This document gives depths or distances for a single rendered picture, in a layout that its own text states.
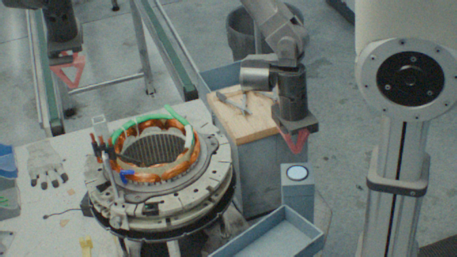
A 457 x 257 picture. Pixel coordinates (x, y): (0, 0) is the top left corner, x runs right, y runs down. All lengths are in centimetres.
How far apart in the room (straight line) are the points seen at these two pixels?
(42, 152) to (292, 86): 98
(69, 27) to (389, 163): 63
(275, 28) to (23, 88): 285
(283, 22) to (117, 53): 289
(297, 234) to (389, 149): 27
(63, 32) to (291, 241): 59
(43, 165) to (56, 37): 75
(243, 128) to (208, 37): 259
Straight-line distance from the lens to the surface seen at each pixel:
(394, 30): 83
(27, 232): 166
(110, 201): 120
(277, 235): 118
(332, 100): 328
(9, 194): 179
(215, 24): 409
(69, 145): 190
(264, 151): 141
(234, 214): 153
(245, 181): 144
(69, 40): 114
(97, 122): 128
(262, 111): 142
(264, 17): 111
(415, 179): 108
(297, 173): 128
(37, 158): 185
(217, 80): 161
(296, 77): 112
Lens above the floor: 191
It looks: 38 degrees down
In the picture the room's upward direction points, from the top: 6 degrees counter-clockwise
